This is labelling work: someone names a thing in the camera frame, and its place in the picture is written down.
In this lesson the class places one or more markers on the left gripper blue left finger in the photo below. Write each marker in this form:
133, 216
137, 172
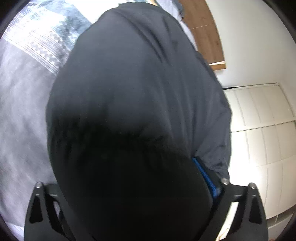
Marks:
49, 216

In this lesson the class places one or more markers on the striped duvet cover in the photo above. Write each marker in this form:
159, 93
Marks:
34, 47

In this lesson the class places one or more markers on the black puffer jacket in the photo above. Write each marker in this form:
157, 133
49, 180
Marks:
132, 107

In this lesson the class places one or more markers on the white wardrobe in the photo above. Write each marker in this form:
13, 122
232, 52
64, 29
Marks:
263, 149

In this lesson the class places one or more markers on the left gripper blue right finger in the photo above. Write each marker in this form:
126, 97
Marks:
249, 222

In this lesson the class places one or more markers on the wooden headboard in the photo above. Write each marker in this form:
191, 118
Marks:
200, 21

